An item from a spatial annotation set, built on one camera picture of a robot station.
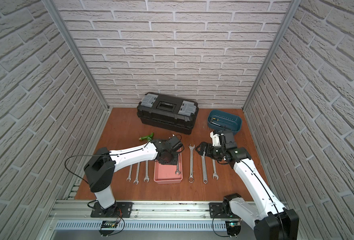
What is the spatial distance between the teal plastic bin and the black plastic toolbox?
0.15m

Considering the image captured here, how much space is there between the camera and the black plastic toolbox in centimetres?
94

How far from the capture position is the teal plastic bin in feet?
3.50
